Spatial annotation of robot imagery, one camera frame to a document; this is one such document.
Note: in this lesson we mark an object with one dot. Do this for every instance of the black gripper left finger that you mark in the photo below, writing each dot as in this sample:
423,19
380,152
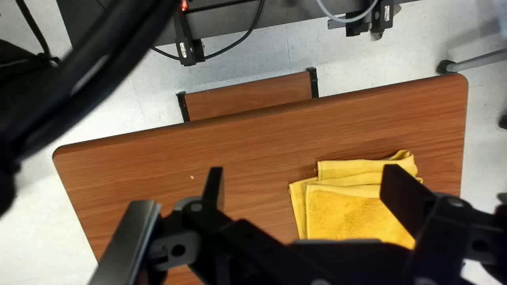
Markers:
212,187

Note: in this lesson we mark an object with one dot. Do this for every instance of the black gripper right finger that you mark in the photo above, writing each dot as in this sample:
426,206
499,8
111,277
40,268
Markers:
404,198

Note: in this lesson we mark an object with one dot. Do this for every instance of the yellow towel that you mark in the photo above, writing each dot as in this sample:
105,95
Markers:
342,211

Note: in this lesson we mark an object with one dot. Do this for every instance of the black table leg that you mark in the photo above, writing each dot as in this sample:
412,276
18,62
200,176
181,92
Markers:
182,105
312,81

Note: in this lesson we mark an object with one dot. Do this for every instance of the brown wooden table shelf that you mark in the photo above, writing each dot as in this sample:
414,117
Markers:
247,97

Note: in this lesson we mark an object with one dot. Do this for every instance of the grey office chair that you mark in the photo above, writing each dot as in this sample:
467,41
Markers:
469,62

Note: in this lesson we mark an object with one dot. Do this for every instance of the black breadboard platform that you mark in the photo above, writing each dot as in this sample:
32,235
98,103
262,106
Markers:
238,18

